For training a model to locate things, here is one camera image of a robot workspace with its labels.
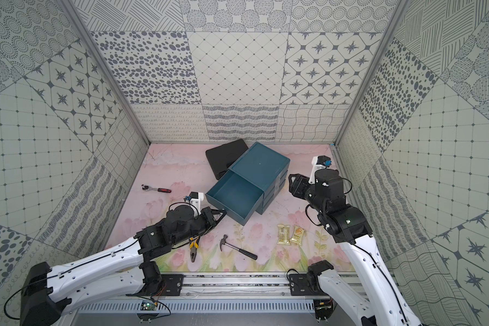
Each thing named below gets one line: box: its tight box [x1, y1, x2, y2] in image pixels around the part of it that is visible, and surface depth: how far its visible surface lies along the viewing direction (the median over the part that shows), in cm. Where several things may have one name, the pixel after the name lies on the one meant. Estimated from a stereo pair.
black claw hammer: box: [219, 234, 259, 261], surface depth 83 cm
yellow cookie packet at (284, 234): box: [277, 224, 291, 246], surface depth 87 cm
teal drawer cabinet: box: [210, 141, 291, 227], surface depth 84 cm
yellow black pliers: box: [188, 235, 201, 263], surface depth 83 cm
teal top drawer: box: [205, 169, 265, 226], surface depth 80 cm
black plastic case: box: [205, 138, 249, 180], surface depth 113 cm
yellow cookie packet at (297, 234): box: [289, 225, 305, 246], surface depth 87 cm
